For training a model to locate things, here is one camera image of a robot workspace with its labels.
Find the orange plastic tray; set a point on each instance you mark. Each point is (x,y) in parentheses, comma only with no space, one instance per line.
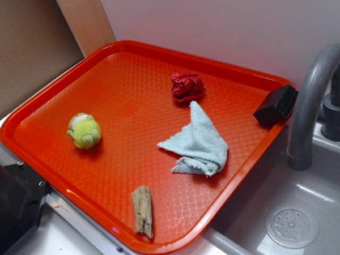
(126,87)

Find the black rectangular block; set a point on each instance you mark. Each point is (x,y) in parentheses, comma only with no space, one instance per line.
(276,106)

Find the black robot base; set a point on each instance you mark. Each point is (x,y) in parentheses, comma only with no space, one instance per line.
(23,195)

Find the piece of driftwood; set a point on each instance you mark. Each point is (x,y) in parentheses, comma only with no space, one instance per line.
(142,205)

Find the wooden board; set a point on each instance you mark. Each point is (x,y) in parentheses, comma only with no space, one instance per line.
(88,23)

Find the green plush toy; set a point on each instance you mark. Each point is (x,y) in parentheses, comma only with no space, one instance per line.
(85,131)

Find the sink drain strainer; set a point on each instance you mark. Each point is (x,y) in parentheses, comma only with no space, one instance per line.
(292,226)

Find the crumpled red cloth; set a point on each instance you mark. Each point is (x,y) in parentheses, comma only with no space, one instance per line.
(187,87)

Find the grey plastic sink basin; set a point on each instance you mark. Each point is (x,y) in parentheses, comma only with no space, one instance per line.
(239,228)

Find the light blue cloth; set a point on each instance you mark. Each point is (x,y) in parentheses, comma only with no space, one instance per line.
(201,148)

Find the grey sink faucet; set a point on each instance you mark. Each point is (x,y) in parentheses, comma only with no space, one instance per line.
(319,95)

